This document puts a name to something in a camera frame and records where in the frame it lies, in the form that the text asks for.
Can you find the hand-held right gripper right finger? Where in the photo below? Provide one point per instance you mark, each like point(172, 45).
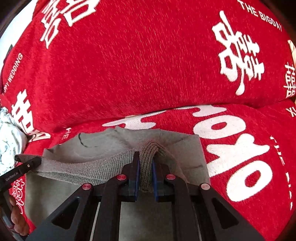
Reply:
point(154, 180)

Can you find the red printed sofa cover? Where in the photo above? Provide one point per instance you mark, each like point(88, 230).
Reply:
point(138, 69)

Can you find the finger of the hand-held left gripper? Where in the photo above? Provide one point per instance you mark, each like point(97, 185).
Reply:
point(29, 162)

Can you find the person's left hand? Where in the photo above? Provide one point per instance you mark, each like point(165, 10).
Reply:
point(19, 220)

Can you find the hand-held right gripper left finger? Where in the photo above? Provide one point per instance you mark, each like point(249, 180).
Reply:
point(138, 176)

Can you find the grey knit sweater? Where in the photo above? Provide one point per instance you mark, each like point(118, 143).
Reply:
point(175, 153)

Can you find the silver white crumpled cloth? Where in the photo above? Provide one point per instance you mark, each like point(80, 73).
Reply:
point(9, 139)

